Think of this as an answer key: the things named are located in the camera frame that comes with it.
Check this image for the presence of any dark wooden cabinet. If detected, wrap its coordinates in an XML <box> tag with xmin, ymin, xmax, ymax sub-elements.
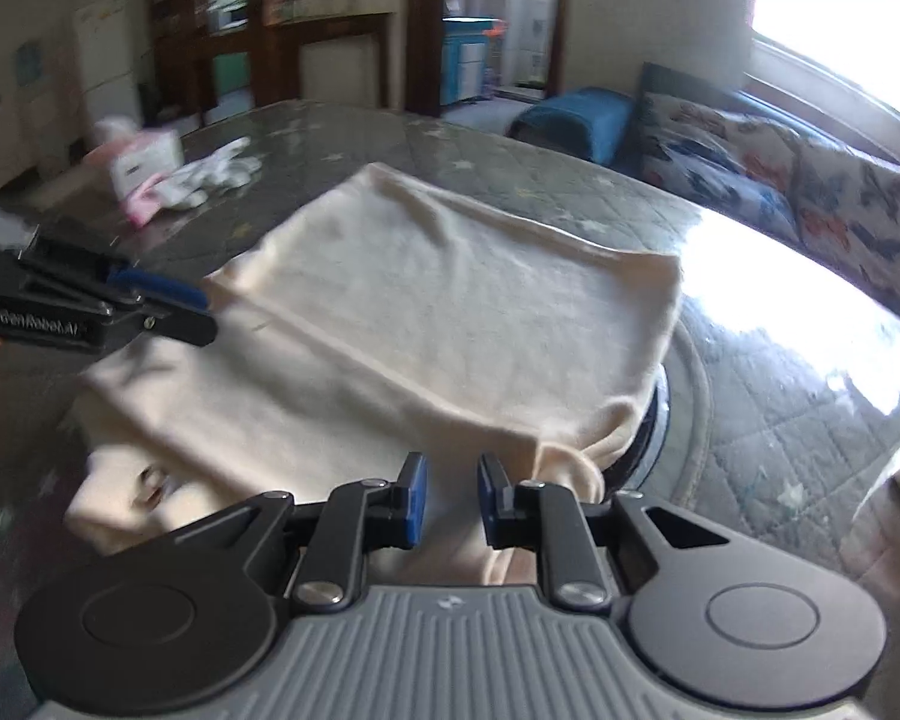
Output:
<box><xmin>145</xmin><ymin>0</ymin><xmax>400</xmax><ymax>127</ymax></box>

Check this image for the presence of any butterfly print sofa cushion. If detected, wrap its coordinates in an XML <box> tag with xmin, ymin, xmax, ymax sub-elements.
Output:
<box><xmin>790</xmin><ymin>141</ymin><xmax>900</xmax><ymax>297</ymax></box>
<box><xmin>636</xmin><ymin>92</ymin><xmax>805</xmax><ymax>242</ymax></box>

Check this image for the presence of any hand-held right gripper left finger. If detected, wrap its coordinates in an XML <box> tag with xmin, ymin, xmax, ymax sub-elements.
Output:
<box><xmin>187</xmin><ymin>453</ymin><xmax>429</xmax><ymax>612</ymax></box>

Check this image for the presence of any blue padded seat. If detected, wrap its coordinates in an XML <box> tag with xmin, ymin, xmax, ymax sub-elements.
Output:
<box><xmin>510</xmin><ymin>87</ymin><xmax>636</xmax><ymax>167</ymax></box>

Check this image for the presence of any small white cloth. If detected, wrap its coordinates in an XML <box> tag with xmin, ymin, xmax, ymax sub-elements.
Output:
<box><xmin>154</xmin><ymin>136</ymin><xmax>264</xmax><ymax>212</ymax></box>

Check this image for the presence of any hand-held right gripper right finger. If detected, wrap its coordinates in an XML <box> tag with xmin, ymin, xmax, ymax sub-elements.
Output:
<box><xmin>477</xmin><ymin>453</ymin><xmax>725</xmax><ymax>612</ymax></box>

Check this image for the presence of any round table turntable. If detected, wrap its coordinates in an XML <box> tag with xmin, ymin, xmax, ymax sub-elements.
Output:
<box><xmin>604</xmin><ymin>307</ymin><xmax>717</xmax><ymax>515</ymax></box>

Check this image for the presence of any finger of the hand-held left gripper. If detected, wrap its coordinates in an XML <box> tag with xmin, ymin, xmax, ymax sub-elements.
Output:
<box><xmin>103</xmin><ymin>298</ymin><xmax>219</xmax><ymax>348</ymax></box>
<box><xmin>21</xmin><ymin>237</ymin><xmax>212</xmax><ymax>311</ymax></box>

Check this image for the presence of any cream knit garment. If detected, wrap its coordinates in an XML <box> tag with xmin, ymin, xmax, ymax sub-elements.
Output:
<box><xmin>64</xmin><ymin>163</ymin><xmax>683</xmax><ymax>587</ymax></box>

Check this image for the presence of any quilted star print tablecloth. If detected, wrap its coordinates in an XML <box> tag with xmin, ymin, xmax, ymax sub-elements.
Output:
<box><xmin>0</xmin><ymin>97</ymin><xmax>900</xmax><ymax>563</ymax></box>

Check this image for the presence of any pink and white tissue box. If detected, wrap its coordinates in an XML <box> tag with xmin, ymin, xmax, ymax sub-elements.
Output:
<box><xmin>92</xmin><ymin>118</ymin><xmax>185</xmax><ymax>227</ymax></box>

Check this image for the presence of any blue storage cabinet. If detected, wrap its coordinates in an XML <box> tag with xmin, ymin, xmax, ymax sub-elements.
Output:
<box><xmin>440</xmin><ymin>15</ymin><xmax>508</xmax><ymax>107</ymax></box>

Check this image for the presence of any white refrigerator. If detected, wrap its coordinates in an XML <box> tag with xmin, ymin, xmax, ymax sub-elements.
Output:
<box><xmin>73</xmin><ymin>0</ymin><xmax>140</xmax><ymax>128</ymax></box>

